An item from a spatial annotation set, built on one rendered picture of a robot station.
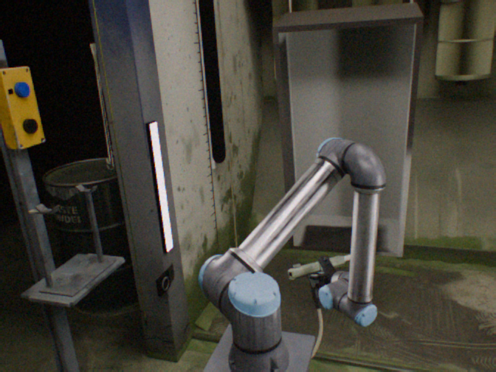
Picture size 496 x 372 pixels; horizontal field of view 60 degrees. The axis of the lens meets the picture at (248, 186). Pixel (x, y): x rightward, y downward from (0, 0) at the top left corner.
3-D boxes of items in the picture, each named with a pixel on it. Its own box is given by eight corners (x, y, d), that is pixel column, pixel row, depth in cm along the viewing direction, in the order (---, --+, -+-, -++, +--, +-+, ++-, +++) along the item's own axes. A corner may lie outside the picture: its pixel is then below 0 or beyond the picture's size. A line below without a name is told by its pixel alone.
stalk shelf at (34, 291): (78, 256, 179) (78, 253, 179) (125, 261, 172) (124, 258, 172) (21, 297, 151) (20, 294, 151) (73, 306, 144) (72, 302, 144)
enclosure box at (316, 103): (298, 213, 270) (286, 12, 210) (398, 218, 254) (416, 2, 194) (289, 249, 241) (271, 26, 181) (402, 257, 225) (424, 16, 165)
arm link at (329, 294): (334, 297, 162) (359, 286, 167) (314, 284, 171) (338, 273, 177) (335, 318, 165) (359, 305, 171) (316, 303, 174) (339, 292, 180)
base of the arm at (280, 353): (280, 388, 122) (280, 360, 119) (219, 376, 128) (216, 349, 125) (294, 345, 139) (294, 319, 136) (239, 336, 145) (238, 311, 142)
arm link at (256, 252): (209, 302, 130) (359, 131, 145) (186, 278, 144) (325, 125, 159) (236, 326, 138) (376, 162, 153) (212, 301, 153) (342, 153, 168)
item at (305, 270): (300, 316, 196) (291, 266, 197) (294, 314, 200) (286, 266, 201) (379, 289, 218) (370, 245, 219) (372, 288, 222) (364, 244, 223)
